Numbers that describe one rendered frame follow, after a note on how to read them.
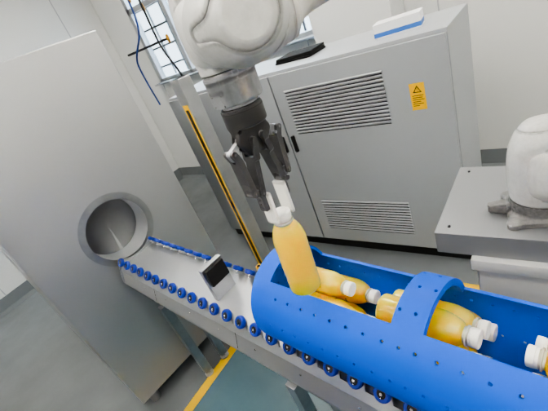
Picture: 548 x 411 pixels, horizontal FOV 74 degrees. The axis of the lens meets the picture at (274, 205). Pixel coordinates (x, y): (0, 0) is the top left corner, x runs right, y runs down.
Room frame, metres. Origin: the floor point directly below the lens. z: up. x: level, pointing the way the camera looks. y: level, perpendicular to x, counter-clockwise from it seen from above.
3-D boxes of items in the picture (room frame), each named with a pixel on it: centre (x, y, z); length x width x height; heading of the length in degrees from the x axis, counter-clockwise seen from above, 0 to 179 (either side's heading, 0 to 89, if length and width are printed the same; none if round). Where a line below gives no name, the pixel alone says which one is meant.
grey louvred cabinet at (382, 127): (2.60, -0.45, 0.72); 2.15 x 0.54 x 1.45; 45
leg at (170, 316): (1.68, 0.79, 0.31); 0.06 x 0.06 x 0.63; 38
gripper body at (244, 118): (0.63, -0.01, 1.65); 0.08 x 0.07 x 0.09; 128
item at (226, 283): (1.17, 0.31, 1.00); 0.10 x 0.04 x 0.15; 128
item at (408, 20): (2.02, -0.99, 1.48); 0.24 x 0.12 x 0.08; 53
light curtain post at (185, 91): (1.50, 0.15, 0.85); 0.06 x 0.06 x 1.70; 38
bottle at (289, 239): (0.63, 0.00, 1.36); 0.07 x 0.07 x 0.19
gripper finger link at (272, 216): (0.62, 0.01, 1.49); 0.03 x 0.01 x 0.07; 38
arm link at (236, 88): (0.64, -0.01, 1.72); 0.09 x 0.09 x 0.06
